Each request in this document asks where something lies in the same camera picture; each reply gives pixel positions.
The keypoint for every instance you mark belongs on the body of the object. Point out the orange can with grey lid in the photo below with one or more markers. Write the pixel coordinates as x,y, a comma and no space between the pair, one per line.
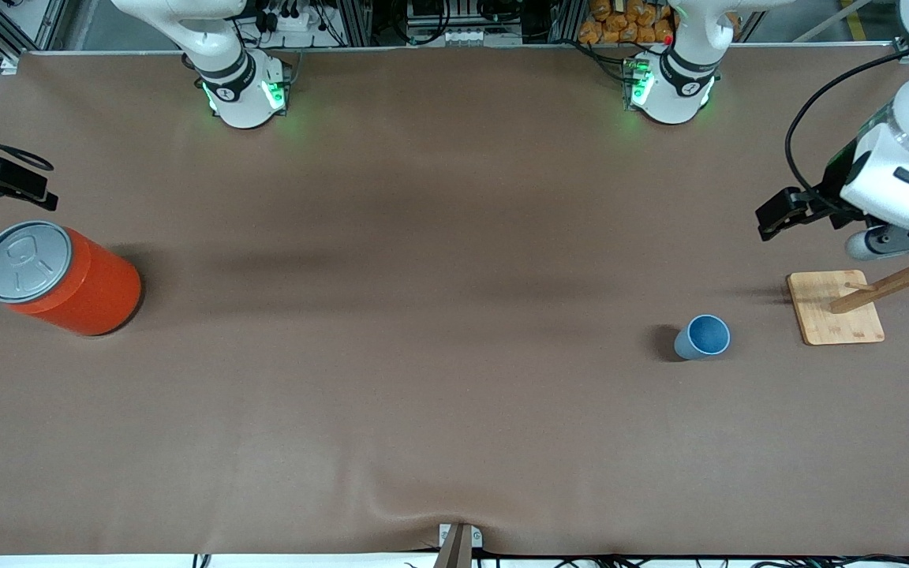
91,292

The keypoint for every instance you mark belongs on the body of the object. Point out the aluminium frame profile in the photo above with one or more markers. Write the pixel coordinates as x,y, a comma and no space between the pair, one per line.
5,43
908,54

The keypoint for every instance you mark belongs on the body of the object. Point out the aluminium frame post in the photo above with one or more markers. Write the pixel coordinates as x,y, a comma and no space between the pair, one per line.
357,20
565,20

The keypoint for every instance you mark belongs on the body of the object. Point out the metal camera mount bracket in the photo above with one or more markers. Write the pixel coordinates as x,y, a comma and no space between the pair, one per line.
458,548

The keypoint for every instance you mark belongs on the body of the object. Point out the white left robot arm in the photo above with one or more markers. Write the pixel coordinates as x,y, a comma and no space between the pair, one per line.
675,87

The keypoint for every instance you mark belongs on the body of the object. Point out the white connector strip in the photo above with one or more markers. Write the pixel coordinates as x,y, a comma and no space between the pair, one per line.
466,35

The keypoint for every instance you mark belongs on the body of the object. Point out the orange packaged snacks pile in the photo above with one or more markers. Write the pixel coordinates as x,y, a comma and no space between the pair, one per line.
620,28

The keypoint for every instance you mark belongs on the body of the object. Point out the blue plastic cup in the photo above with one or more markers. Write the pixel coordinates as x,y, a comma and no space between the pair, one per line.
703,338

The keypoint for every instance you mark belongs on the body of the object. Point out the brown table mat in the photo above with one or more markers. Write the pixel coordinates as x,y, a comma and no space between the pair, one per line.
454,315

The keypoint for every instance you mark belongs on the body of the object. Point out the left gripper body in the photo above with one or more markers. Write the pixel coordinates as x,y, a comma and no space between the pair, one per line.
835,177

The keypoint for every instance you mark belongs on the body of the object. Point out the white power strip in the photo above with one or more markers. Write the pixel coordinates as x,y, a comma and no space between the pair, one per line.
289,22

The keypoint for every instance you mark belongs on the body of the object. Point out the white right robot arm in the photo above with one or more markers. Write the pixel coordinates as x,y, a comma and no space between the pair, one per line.
233,95

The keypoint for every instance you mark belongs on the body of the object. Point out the wooden cup rack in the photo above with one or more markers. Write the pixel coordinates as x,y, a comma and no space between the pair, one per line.
825,315

